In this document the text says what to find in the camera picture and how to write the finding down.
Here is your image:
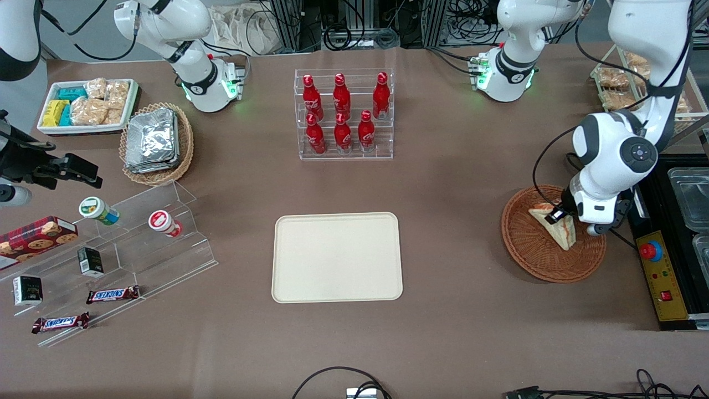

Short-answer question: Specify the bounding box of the clear acrylic bottle rack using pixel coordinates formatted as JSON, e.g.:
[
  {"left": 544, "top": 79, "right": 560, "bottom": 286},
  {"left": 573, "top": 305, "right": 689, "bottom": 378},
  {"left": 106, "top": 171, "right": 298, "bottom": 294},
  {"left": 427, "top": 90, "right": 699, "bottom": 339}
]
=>
[{"left": 294, "top": 68, "right": 394, "bottom": 161}]

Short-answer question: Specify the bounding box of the red tartan cookie box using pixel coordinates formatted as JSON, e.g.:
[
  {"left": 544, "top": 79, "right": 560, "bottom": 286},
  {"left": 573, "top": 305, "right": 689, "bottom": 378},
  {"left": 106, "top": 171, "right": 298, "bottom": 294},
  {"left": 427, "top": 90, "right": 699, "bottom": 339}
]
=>
[{"left": 0, "top": 216, "right": 79, "bottom": 271}]

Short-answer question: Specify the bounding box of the black cable with connector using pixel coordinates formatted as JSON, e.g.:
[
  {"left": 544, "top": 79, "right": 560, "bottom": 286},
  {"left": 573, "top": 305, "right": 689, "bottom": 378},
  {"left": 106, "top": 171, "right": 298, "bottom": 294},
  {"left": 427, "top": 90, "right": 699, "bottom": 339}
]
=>
[{"left": 504, "top": 369, "right": 709, "bottom": 399}]

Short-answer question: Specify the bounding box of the triangle sandwich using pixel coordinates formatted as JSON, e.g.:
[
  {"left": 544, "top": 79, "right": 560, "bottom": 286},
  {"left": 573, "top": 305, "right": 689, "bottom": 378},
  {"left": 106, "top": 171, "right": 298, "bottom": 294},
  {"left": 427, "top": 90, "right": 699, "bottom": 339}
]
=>
[{"left": 528, "top": 202, "right": 577, "bottom": 251}]

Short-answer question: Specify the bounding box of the silver foil packet stack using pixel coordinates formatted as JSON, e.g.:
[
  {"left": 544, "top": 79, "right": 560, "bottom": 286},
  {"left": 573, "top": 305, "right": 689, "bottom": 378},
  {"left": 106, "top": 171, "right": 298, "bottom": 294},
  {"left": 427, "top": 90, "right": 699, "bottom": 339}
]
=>
[{"left": 125, "top": 108, "right": 181, "bottom": 174}]

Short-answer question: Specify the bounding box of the oval light wicker basket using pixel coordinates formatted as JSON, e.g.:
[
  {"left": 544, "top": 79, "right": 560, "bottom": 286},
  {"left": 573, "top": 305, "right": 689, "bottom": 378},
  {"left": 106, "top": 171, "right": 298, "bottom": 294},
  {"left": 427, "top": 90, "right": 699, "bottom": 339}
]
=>
[{"left": 119, "top": 102, "right": 194, "bottom": 186}]

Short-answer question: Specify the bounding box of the yellow snack packet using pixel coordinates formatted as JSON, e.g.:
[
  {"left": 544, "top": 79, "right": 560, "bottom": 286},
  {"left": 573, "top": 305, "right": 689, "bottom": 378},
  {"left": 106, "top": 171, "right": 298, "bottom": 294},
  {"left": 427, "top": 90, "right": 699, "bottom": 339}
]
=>
[{"left": 42, "top": 100, "right": 70, "bottom": 127}]

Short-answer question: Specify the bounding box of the grey metal bar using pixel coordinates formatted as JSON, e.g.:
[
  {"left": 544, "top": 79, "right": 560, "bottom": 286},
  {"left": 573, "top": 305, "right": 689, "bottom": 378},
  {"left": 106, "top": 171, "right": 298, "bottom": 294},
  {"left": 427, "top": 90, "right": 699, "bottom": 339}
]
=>
[{"left": 664, "top": 116, "right": 709, "bottom": 148}]

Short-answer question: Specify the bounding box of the red cola bottle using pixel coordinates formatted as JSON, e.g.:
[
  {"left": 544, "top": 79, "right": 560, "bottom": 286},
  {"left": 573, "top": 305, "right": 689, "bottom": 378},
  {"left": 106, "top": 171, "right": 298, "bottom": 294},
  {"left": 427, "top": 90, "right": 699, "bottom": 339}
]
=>
[
  {"left": 358, "top": 110, "right": 376, "bottom": 152},
  {"left": 333, "top": 112, "right": 352, "bottom": 154},
  {"left": 333, "top": 73, "right": 352, "bottom": 120},
  {"left": 306, "top": 114, "right": 326, "bottom": 155},
  {"left": 302, "top": 74, "right": 324, "bottom": 121},
  {"left": 372, "top": 71, "right": 391, "bottom": 120}
]

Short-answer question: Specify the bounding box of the white rectangular snack tray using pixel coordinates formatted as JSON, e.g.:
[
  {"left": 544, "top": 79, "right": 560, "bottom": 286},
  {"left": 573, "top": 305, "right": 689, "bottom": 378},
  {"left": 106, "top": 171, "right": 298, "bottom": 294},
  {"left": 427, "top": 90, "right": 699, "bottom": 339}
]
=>
[{"left": 37, "top": 78, "right": 140, "bottom": 136}]

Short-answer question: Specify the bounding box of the brown Snickers bar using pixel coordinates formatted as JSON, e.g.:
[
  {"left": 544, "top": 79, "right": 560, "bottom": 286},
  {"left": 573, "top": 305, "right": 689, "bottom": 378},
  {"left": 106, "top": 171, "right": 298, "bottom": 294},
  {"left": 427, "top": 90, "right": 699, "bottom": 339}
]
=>
[
  {"left": 86, "top": 285, "right": 141, "bottom": 305},
  {"left": 32, "top": 312, "right": 90, "bottom": 334}
]

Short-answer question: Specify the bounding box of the green lid cup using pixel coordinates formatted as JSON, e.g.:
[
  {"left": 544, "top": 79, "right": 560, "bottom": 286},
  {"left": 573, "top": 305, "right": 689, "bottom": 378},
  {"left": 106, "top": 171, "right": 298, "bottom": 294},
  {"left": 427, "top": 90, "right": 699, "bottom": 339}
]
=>
[{"left": 78, "top": 196, "right": 120, "bottom": 226}]

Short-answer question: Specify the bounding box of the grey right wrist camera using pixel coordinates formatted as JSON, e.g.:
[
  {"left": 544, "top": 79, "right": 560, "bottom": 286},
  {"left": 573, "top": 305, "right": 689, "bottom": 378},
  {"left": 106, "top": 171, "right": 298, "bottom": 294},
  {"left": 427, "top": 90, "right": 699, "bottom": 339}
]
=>
[{"left": 0, "top": 185, "right": 32, "bottom": 207}]

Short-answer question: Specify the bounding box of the black yellow control box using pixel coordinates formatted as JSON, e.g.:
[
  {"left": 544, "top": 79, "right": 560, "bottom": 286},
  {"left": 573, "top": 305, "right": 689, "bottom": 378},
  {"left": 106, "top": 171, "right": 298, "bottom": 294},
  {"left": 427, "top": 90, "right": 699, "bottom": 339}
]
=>
[{"left": 626, "top": 155, "right": 709, "bottom": 331}]

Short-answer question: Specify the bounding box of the round brown wicker basket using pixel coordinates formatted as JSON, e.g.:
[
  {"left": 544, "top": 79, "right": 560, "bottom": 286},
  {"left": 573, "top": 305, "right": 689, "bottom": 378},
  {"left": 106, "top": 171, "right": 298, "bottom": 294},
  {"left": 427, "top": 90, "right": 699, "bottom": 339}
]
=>
[{"left": 501, "top": 185, "right": 607, "bottom": 284}]

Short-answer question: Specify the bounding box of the beige cloth bag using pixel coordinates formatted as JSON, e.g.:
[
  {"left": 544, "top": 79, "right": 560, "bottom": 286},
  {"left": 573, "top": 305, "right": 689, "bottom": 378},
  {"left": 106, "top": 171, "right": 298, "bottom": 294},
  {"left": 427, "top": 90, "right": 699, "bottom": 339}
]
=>
[{"left": 208, "top": 6, "right": 278, "bottom": 56}]

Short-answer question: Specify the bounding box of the clear acrylic stepped display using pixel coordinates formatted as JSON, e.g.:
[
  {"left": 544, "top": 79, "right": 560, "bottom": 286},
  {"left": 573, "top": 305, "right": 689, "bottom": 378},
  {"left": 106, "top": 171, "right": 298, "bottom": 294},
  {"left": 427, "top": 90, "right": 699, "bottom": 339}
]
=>
[{"left": 0, "top": 178, "right": 219, "bottom": 348}]

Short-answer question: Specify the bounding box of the beige plastic tray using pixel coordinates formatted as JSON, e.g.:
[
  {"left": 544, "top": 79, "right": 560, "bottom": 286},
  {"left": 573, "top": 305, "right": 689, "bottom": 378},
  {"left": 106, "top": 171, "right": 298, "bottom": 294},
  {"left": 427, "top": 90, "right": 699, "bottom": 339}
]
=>
[{"left": 271, "top": 212, "right": 404, "bottom": 304}]

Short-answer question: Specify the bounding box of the black looped cable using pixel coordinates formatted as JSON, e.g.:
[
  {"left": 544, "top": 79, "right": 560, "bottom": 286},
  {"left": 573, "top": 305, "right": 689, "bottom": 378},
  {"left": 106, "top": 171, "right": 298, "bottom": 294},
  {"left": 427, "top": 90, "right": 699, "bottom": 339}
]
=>
[{"left": 292, "top": 367, "right": 391, "bottom": 399}]

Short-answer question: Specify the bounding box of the aluminium frame post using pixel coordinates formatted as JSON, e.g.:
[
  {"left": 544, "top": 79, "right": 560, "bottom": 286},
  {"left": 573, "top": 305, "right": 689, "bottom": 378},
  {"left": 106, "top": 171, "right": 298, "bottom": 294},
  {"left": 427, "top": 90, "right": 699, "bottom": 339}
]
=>
[
  {"left": 269, "top": 0, "right": 302, "bottom": 53},
  {"left": 424, "top": 0, "right": 446, "bottom": 48}
]

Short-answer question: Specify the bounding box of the clear plastic container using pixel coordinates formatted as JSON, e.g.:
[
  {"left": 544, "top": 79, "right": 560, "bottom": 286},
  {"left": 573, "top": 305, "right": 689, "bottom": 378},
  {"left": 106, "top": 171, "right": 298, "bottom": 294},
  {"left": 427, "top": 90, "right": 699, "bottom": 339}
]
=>
[
  {"left": 692, "top": 233, "right": 709, "bottom": 278},
  {"left": 667, "top": 167, "right": 709, "bottom": 231}
]

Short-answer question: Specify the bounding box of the black cable bundle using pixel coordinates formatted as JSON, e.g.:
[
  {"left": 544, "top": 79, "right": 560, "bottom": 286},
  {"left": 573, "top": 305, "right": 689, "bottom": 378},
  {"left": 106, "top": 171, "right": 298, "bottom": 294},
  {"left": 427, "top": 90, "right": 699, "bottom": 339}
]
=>
[
  {"left": 324, "top": 22, "right": 399, "bottom": 50},
  {"left": 446, "top": 0, "right": 505, "bottom": 45}
]

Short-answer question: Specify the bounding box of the white wire rack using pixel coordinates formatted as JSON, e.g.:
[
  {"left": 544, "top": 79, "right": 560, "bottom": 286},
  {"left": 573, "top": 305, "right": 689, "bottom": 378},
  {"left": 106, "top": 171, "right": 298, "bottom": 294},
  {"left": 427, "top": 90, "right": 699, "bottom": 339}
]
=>
[{"left": 590, "top": 44, "right": 709, "bottom": 150}]

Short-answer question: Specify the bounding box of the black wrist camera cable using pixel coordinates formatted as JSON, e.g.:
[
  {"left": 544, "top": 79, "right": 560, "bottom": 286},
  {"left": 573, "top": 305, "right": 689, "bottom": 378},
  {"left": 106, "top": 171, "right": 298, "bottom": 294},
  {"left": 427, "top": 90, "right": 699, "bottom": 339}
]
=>
[{"left": 533, "top": 126, "right": 579, "bottom": 207}]

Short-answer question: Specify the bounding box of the small black box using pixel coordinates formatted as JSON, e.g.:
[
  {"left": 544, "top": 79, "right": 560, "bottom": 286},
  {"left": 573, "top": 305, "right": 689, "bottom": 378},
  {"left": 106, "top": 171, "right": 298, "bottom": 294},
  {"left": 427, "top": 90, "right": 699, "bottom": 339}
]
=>
[
  {"left": 77, "top": 247, "right": 105, "bottom": 278},
  {"left": 13, "top": 275, "right": 43, "bottom": 307}
]

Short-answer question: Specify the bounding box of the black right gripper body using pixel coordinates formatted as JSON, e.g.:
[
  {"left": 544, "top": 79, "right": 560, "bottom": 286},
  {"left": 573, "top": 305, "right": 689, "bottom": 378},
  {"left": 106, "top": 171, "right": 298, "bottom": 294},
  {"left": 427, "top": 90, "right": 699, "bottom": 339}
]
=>
[{"left": 0, "top": 129, "right": 67, "bottom": 183}]

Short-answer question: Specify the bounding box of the red lid cup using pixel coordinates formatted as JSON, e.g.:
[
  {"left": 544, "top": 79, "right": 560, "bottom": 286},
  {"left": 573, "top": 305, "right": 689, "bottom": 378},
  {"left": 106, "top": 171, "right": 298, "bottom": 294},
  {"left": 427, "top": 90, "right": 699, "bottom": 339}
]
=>
[{"left": 148, "top": 209, "right": 183, "bottom": 238}]

